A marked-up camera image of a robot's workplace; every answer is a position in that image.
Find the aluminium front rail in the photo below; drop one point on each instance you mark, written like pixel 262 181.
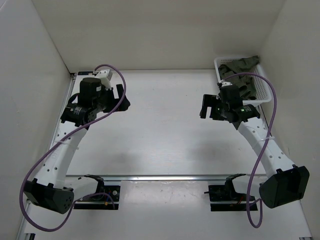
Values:
pixel 168 177

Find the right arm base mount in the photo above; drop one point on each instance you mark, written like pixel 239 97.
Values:
pixel 231 195

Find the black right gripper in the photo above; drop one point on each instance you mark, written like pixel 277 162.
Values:
pixel 210 101

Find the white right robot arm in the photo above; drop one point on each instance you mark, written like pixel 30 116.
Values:
pixel 286 182

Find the small blue label sticker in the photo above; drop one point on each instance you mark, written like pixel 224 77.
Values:
pixel 85 73

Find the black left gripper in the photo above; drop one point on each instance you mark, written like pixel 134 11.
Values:
pixel 114 101

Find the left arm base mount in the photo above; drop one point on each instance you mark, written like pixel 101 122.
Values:
pixel 100 195

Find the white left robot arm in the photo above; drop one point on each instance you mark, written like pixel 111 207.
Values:
pixel 95 100

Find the white perforated plastic basket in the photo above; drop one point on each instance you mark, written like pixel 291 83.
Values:
pixel 263 92

